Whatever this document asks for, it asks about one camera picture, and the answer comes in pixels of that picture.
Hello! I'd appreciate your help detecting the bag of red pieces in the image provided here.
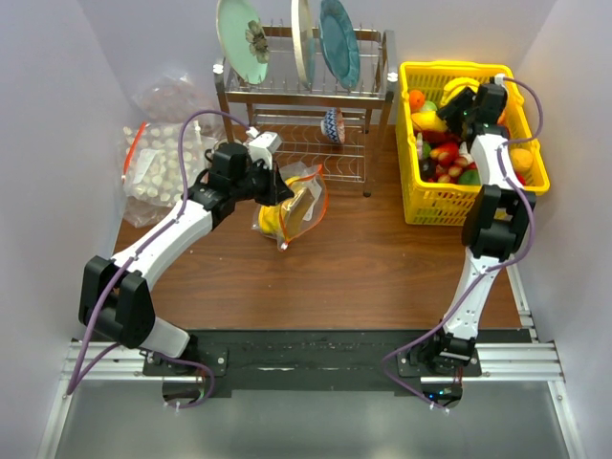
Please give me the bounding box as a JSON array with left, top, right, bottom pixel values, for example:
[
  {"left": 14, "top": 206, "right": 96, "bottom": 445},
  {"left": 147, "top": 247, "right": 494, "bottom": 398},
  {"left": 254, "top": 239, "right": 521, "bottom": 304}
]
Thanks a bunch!
[{"left": 132, "top": 69, "right": 216, "bottom": 124}]

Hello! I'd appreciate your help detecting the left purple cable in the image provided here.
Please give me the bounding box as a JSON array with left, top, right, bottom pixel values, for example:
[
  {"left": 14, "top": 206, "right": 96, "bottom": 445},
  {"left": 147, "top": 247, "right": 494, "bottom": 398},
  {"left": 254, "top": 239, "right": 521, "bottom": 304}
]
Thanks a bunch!
[{"left": 65, "top": 109, "right": 259, "bottom": 397}]

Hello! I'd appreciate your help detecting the bag of white round pieces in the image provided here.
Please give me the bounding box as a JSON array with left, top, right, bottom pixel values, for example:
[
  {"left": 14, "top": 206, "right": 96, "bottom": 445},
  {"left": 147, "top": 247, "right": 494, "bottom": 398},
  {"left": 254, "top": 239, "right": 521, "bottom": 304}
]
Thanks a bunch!
[{"left": 119, "top": 116, "right": 223, "bottom": 228}]

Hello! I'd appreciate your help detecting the teal plate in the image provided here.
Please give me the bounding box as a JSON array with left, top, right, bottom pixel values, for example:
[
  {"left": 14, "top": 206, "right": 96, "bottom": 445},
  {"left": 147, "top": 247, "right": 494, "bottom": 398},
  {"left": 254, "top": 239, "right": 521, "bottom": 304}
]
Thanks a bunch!
[{"left": 319, "top": 0, "right": 361, "bottom": 91}]

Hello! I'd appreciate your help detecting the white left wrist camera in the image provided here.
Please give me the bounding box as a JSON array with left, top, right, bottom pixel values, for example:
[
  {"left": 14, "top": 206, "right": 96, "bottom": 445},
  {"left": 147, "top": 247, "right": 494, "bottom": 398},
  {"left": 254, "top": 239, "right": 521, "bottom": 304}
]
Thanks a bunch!
[{"left": 246, "top": 126, "right": 282, "bottom": 169}]

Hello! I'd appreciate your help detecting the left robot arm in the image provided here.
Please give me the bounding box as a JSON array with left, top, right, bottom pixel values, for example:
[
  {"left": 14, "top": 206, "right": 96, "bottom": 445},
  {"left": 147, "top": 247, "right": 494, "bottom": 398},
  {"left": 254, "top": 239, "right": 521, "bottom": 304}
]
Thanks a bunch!
[{"left": 78, "top": 132, "right": 294, "bottom": 375}]

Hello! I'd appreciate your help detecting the cream plate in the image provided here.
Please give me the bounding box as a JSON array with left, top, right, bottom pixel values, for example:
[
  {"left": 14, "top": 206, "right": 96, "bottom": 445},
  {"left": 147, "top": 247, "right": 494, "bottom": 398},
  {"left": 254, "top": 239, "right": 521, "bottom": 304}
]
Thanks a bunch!
[{"left": 291, "top": 0, "right": 316, "bottom": 91}]

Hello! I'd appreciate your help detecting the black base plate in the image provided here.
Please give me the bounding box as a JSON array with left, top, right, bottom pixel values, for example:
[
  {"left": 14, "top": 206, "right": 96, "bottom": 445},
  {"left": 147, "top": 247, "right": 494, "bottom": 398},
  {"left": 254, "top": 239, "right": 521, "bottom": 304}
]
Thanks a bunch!
[{"left": 128, "top": 327, "right": 535, "bottom": 401}]

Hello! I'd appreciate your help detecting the blue patterned bowl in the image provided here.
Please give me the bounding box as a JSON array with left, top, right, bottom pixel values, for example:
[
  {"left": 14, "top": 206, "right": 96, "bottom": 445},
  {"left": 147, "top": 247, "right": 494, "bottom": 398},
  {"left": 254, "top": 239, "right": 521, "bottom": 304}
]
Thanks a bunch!
[{"left": 320, "top": 108, "right": 345, "bottom": 144}]

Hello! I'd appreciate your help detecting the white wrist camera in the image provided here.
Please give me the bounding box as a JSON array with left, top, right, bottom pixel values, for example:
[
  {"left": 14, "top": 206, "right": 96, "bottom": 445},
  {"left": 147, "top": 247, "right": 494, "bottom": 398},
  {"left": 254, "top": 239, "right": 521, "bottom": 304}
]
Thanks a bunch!
[
  {"left": 246, "top": 126, "right": 282, "bottom": 169},
  {"left": 491, "top": 73, "right": 514, "bottom": 91}
]

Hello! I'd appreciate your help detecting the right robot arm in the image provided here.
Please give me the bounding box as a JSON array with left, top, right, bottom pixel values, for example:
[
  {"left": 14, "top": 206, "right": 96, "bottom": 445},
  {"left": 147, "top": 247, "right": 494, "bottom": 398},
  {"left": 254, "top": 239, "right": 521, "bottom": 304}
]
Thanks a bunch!
[{"left": 419, "top": 74, "right": 536, "bottom": 376}]

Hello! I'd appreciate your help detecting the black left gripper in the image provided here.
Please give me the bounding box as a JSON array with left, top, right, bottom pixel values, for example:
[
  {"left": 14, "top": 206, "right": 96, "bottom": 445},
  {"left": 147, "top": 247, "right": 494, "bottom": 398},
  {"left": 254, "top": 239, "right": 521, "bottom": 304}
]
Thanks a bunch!
[{"left": 231, "top": 158, "right": 294, "bottom": 208}]

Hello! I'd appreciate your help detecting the green lime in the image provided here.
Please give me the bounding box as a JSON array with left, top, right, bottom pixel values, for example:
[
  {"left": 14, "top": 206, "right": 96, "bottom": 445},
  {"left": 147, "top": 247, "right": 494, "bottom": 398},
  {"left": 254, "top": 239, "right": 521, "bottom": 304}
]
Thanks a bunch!
[{"left": 457, "top": 169, "right": 481, "bottom": 186}]

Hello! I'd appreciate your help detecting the yellow banana bunch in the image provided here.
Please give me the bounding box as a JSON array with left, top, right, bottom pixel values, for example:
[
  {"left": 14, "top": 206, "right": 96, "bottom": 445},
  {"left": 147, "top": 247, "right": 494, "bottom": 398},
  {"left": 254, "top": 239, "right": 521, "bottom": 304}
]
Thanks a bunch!
[
  {"left": 255, "top": 176, "right": 301, "bottom": 239},
  {"left": 439, "top": 76, "right": 480, "bottom": 107}
]

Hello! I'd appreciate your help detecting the yellow plastic basket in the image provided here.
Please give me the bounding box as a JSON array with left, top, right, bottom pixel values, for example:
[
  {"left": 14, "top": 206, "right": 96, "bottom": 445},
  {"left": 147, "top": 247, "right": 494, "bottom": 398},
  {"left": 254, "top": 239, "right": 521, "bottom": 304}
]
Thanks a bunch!
[{"left": 396, "top": 60, "right": 550, "bottom": 226}]

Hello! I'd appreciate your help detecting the metal dish rack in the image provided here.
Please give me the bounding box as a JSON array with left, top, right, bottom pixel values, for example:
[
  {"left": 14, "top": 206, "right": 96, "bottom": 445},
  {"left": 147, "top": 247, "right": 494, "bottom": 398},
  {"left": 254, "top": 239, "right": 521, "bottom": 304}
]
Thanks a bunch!
[{"left": 212, "top": 25, "right": 398, "bottom": 196}]

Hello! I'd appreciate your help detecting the yellow lemon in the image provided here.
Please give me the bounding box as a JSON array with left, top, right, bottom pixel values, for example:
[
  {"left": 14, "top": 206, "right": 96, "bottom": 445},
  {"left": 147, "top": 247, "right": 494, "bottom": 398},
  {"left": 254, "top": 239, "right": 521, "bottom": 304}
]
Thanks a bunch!
[{"left": 411, "top": 111, "right": 448, "bottom": 133}]

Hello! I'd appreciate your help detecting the mint green flower plate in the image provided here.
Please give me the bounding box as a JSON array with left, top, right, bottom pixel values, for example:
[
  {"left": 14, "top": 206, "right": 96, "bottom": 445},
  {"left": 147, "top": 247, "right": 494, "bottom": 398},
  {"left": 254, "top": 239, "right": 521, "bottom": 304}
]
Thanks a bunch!
[{"left": 216, "top": 0, "right": 271, "bottom": 85}]

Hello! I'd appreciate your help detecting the orange fruit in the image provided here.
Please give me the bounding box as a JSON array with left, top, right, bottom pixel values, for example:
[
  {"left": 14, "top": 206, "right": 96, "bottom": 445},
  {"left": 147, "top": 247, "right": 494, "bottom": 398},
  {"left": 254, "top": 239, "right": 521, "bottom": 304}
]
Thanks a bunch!
[{"left": 510, "top": 148, "right": 535, "bottom": 174}]

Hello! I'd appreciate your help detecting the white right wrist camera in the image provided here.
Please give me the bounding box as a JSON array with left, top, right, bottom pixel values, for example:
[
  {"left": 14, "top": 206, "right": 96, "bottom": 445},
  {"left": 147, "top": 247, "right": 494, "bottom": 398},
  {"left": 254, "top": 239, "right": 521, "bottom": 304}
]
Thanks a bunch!
[{"left": 491, "top": 73, "right": 514, "bottom": 91}]

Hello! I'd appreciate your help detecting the clear orange zip bag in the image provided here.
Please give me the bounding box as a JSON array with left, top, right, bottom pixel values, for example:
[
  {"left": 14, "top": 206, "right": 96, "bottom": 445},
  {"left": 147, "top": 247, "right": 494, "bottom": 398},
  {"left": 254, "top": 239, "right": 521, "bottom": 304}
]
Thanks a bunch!
[{"left": 251, "top": 162, "right": 329, "bottom": 251}]

